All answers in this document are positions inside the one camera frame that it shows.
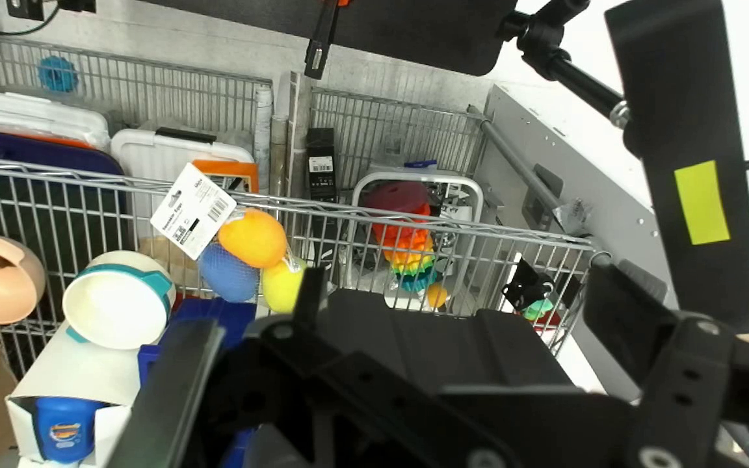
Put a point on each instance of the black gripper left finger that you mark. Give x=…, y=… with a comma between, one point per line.
x=161, y=427

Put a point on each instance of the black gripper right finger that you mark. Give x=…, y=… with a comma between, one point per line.
x=680, y=362

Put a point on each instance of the white teal-striped bowl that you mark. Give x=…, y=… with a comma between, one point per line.
x=121, y=300

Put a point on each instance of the rainbow stacking toy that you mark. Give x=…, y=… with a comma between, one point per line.
x=408, y=248

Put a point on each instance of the white carton with blue label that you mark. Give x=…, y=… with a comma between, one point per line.
x=73, y=402

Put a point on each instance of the blue plastic bin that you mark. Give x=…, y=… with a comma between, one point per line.
x=229, y=316

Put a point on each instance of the blue foam egg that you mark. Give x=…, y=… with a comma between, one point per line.
x=226, y=275

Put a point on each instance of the yellow foam egg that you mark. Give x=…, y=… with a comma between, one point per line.
x=281, y=285

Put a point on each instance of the orange foam egg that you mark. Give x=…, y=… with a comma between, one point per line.
x=252, y=237

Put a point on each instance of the white barcode product tag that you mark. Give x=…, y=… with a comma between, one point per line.
x=192, y=211

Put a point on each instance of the navy orange storage container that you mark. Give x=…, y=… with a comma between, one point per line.
x=54, y=154

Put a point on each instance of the wire shelf rack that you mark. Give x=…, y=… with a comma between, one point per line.
x=67, y=211

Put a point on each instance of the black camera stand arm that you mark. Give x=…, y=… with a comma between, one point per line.
x=539, y=41

